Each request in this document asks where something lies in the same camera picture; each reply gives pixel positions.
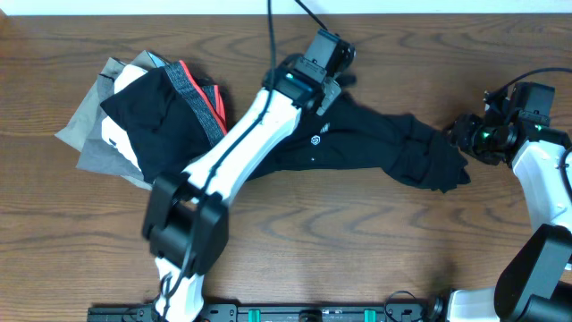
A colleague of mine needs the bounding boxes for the black t-shirt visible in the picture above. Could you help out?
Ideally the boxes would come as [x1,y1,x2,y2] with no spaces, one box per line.
[249,93,471,193]

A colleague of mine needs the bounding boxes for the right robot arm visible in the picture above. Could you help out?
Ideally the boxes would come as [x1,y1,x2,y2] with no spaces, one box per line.
[444,81,571,322]

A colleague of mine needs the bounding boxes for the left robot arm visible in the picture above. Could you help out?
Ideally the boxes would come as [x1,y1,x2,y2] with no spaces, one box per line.
[142,29,356,321]

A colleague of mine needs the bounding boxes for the black shorts with red waistband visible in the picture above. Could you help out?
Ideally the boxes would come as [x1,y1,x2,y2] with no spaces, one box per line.
[100,61,227,183]

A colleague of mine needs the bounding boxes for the grey folded garment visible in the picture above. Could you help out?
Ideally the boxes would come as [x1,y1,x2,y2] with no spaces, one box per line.
[56,51,172,189]

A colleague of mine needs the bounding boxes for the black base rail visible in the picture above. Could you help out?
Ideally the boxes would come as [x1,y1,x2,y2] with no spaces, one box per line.
[87,301,446,322]

